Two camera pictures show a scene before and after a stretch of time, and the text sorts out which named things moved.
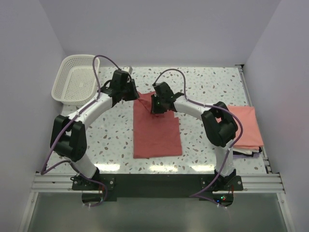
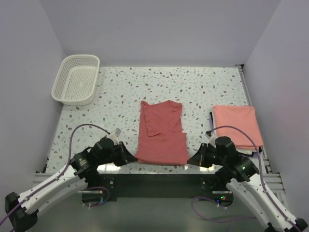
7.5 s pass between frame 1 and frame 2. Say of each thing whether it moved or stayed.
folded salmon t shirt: stayed
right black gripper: moved
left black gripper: moved
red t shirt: moved
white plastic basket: stayed
